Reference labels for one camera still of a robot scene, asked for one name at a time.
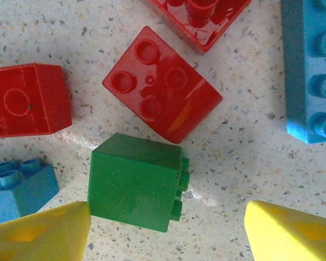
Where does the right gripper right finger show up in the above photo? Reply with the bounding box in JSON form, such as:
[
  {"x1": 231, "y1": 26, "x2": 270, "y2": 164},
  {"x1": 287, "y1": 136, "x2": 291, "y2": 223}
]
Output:
[{"x1": 244, "y1": 200, "x2": 326, "y2": 261}]

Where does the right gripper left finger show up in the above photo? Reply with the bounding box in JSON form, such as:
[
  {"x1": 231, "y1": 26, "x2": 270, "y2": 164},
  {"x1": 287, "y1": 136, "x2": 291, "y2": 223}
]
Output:
[{"x1": 0, "y1": 200, "x2": 92, "y2": 261}]

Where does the long blue lego brick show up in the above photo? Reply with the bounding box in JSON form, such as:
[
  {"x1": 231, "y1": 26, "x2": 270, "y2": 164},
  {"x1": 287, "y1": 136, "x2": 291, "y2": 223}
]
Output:
[
  {"x1": 281, "y1": 0, "x2": 326, "y2": 145},
  {"x1": 0, "y1": 158, "x2": 60, "y2": 227}
]

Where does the green lego brick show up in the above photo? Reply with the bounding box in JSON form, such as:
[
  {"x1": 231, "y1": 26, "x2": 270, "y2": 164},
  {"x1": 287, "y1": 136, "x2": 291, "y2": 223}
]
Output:
[{"x1": 87, "y1": 132, "x2": 190, "y2": 233}]

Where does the red lego brick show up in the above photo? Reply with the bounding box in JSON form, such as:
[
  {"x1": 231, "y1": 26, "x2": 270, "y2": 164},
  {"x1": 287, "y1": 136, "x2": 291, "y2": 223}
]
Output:
[
  {"x1": 102, "y1": 26, "x2": 224, "y2": 144},
  {"x1": 149, "y1": 0, "x2": 253, "y2": 54},
  {"x1": 0, "y1": 63, "x2": 73, "y2": 139}
]

